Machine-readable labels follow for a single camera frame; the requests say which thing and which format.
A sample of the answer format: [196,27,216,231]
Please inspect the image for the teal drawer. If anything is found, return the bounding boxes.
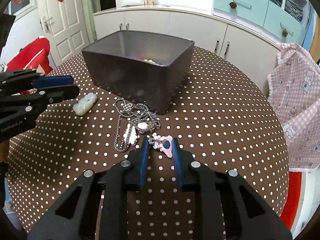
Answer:
[262,0,307,40]
[212,0,269,29]

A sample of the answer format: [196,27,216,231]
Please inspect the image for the white panel door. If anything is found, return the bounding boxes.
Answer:
[36,0,90,63]

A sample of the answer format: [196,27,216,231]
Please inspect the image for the white cloud hair clip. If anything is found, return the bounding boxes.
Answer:
[122,125,140,146]

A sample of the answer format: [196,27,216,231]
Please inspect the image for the pink round charm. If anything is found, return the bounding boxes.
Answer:
[136,121,149,133]

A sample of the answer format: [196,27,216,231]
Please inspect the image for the red chair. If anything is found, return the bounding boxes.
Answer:
[280,171,303,228]

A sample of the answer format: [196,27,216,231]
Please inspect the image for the pale jade carved pendant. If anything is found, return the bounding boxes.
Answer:
[72,93,97,116]

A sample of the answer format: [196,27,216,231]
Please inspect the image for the pink charm keychain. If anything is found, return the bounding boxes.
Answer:
[149,134,173,159]

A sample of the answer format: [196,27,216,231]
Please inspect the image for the row of hanging clothes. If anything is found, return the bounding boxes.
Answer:
[304,5,320,63]

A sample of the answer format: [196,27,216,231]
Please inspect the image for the white low cabinet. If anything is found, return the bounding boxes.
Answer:
[92,4,282,90]

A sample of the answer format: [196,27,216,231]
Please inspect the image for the grey folded clothes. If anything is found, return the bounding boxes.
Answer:
[285,0,304,20]

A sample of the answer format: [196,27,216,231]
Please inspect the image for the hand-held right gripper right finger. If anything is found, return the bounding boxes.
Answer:
[171,137,293,240]

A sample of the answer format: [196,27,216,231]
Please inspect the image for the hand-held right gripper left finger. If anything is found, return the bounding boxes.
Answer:
[27,137,150,240]

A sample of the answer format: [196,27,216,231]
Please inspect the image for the dark grey storage box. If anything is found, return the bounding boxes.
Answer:
[82,30,195,115]

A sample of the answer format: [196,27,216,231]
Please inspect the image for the pink checked cartoon blanket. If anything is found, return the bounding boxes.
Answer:
[267,42,320,173]

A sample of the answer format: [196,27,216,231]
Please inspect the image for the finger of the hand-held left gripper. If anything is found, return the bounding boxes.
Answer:
[0,69,74,96]
[0,84,80,120]

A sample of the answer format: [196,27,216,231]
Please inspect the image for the red bag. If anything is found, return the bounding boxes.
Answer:
[5,37,54,77]

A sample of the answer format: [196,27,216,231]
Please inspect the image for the green curtain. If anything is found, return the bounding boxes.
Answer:
[85,0,98,42]

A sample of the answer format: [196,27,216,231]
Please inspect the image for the silver chain necklace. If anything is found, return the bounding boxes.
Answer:
[114,97,160,153]

